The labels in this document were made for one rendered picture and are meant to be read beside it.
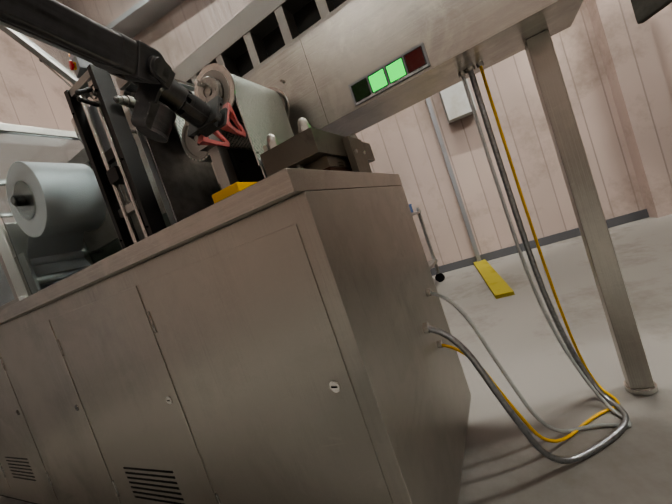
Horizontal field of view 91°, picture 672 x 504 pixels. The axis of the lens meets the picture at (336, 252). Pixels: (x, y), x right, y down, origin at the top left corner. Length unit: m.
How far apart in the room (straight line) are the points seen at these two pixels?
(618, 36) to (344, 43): 3.16
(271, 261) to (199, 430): 0.50
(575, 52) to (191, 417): 4.03
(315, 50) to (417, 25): 0.34
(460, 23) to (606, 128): 3.06
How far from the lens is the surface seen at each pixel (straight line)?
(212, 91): 1.03
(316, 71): 1.26
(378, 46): 1.19
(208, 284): 0.73
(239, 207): 0.60
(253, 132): 0.98
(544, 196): 3.87
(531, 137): 3.88
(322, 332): 0.59
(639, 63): 4.10
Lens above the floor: 0.78
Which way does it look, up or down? 3 degrees down
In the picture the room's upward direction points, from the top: 19 degrees counter-clockwise
